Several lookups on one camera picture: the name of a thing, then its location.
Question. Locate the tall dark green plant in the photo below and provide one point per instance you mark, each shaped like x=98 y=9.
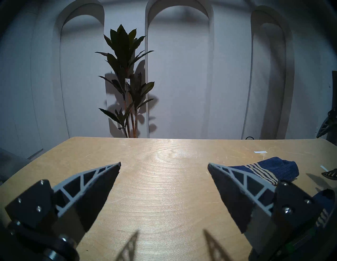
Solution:
x=123 y=52

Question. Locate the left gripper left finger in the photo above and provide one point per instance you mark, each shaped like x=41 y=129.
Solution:
x=87 y=189

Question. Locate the dark door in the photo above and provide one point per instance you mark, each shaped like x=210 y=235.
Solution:
x=334 y=92

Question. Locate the light wooden table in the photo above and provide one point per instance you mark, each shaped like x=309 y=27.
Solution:
x=168 y=184

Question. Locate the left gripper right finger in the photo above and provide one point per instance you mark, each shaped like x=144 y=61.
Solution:
x=237 y=194

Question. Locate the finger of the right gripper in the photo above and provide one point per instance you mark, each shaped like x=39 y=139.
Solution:
x=329 y=122
x=331 y=174

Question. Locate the blue striped ankle sock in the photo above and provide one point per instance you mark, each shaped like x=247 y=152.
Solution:
x=279 y=167
x=327 y=202

